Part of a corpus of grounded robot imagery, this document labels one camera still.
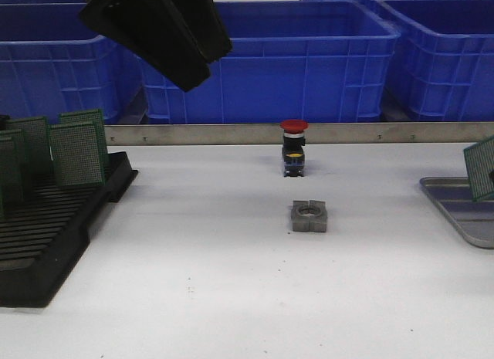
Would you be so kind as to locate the blue plastic crate left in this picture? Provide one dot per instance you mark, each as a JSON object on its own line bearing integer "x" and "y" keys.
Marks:
{"x": 51, "y": 63}

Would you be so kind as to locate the green perforated circuit board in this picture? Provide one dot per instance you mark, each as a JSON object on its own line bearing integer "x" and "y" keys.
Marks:
{"x": 76, "y": 157}
{"x": 479, "y": 167}
{"x": 96, "y": 117}

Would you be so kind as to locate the green perforated circuit board front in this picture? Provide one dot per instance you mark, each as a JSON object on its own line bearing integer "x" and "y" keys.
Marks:
{"x": 479, "y": 167}

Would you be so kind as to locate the green circuit board left rear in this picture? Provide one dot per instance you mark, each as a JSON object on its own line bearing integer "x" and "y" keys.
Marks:
{"x": 36, "y": 133}

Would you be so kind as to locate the grey metal clamp block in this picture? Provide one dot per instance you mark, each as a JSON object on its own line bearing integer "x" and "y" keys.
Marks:
{"x": 309, "y": 216}

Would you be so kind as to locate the black slotted board rack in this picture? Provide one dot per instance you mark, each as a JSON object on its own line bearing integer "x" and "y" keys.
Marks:
{"x": 43, "y": 238}

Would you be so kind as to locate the blue plastic crate centre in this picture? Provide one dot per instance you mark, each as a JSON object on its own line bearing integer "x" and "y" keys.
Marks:
{"x": 322, "y": 62}

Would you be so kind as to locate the blue plastic crate right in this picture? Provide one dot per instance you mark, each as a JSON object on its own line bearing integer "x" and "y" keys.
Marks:
{"x": 442, "y": 67}

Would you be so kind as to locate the silver metal tray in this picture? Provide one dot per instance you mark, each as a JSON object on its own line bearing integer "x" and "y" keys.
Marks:
{"x": 473, "y": 221}

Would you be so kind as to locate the red emergency stop button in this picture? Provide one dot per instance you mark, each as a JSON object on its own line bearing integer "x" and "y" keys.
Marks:
{"x": 293, "y": 143}

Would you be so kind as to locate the green circuit board left middle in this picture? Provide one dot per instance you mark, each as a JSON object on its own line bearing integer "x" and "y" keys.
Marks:
{"x": 19, "y": 139}

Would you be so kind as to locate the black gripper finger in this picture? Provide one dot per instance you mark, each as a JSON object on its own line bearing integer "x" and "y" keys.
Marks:
{"x": 206, "y": 25}
{"x": 155, "y": 31}

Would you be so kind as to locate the blue plastic crate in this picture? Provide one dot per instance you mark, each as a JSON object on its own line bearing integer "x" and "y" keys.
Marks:
{"x": 322, "y": 62}
{"x": 51, "y": 63}
{"x": 442, "y": 67}

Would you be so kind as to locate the metal table edge rail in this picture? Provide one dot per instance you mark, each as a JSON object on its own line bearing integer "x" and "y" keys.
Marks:
{"x": 338, "y": 133}

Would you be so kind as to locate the green circuit board left front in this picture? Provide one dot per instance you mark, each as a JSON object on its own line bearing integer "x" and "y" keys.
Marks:
{"x": 11, "y": 179}

